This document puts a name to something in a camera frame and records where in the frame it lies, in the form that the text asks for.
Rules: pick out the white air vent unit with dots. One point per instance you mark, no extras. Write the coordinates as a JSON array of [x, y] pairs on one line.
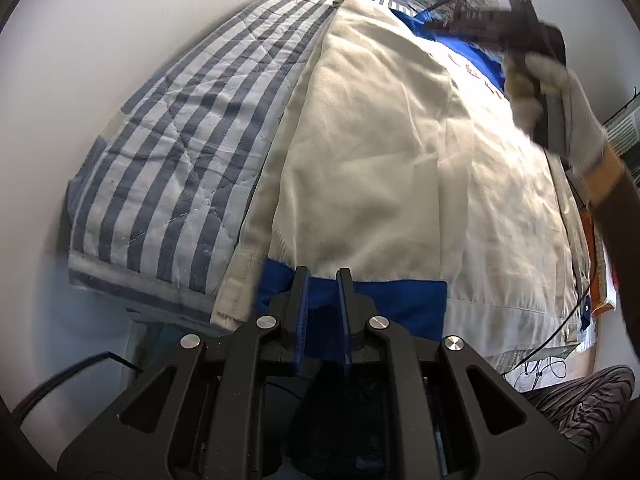
[[625, 135]]

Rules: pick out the beige jacket with blue trim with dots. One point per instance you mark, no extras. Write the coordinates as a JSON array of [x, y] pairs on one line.
[[375, 160]]

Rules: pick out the person's leg in striped pants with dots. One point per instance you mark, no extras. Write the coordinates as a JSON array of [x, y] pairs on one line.
[[590, 400]]

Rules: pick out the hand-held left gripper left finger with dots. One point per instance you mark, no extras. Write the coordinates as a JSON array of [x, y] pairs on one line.
[[301, 310]]

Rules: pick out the person's right forearm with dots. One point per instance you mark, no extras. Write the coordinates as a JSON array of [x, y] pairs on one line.
[[620, 240]]

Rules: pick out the blue white striped quilt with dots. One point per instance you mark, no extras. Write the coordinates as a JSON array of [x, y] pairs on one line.
[[175, 135]]

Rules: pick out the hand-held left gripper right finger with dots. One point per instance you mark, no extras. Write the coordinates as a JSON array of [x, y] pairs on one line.
[[345, 310]]

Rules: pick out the orange object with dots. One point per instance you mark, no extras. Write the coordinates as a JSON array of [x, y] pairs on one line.
[[602, 290]]

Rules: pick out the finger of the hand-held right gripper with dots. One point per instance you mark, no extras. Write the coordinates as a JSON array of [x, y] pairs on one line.
[[480, 17], [470, 35]]

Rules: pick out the person's right hand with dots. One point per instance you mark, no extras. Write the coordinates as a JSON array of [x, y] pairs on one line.
[[582, 125]]

